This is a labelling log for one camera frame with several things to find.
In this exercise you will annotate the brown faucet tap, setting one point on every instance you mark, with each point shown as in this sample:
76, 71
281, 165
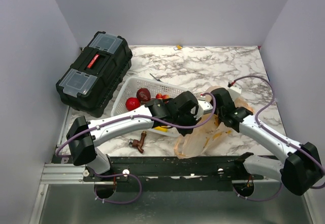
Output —
138, 144

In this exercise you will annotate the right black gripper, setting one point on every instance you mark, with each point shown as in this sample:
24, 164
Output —
216, 111

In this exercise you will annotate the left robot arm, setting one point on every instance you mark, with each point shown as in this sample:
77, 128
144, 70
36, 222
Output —
85, 136

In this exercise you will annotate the yellow fake bell pepper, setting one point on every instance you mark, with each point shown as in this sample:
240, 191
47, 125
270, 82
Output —
161, 128

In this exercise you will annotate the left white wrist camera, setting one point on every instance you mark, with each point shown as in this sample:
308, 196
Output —
204, 108

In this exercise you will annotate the aluminium rail extrusion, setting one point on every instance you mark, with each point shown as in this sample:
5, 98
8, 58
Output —
62, 174

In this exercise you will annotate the orange translucent plastic bag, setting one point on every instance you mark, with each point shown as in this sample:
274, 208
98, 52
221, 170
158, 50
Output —
206, 137

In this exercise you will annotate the red fake tomato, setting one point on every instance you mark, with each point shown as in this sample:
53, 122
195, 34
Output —
132, 104

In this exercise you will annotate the red fake cherry bunch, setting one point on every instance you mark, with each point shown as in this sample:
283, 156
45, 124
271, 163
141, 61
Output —
163, 97

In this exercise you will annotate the black mounting rail base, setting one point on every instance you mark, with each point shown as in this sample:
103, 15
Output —
166, 174

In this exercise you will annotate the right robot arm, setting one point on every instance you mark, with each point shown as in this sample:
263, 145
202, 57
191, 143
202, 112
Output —
297, 166

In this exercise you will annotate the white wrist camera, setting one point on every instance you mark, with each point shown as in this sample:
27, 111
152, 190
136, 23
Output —
204, 108
235, 91

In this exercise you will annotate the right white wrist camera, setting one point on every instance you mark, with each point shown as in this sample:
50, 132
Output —
235, 91

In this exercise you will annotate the red fake apple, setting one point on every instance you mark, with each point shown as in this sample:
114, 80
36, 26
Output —
143, 95

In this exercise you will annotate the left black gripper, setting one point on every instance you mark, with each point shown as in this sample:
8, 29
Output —
193, 114

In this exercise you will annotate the black plastic toolbox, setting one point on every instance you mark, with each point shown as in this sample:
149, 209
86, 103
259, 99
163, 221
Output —
89, 83

